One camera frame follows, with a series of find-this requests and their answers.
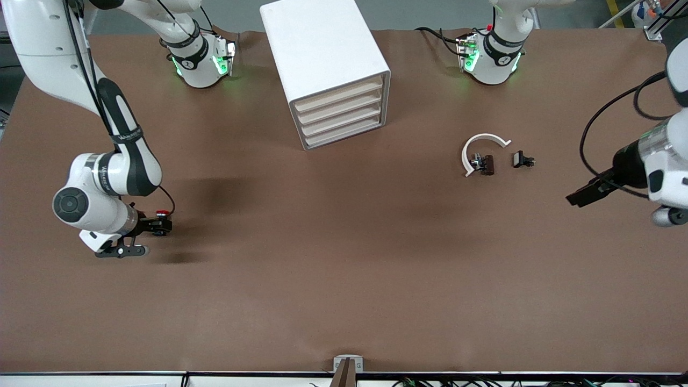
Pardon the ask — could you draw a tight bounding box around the small white orange background object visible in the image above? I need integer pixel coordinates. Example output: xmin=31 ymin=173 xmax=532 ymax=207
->
xmin=632 ymin=0 xmax=667 ymax=27

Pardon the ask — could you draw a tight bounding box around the brown table cover mat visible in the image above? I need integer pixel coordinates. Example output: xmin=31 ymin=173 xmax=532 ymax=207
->
xmin=0 ymin=27 xmax=688 ymax=374

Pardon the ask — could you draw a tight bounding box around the white curved plastic bracket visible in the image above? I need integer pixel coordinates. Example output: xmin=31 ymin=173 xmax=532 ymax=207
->
xmin=461 ymin=133 xmax=512 ymax=178

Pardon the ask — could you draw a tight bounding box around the aluminium frame profile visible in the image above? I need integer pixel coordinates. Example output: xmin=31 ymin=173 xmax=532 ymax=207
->
xmin=644 ymin=0 xmax=688 ymax=42

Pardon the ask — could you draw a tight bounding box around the white table edge rail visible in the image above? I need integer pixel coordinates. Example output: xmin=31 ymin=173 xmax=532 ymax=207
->
xmin=0 ymin=371 xmax=688 ymax=387

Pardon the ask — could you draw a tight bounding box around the black arm base cable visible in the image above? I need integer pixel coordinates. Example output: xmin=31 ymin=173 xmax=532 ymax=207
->
xmin=415 ymin=26 xmax=464 ymax=55

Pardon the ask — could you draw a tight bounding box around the grey table edge bracket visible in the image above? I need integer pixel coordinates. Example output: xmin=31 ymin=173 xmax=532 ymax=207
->
xmin=333 ymin=355 xmax=364 ymax=387

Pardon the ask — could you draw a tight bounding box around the black cable bundle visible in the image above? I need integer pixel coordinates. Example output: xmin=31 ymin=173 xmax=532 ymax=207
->
xmin=392 ymin=376 xmax=688 ymax=387

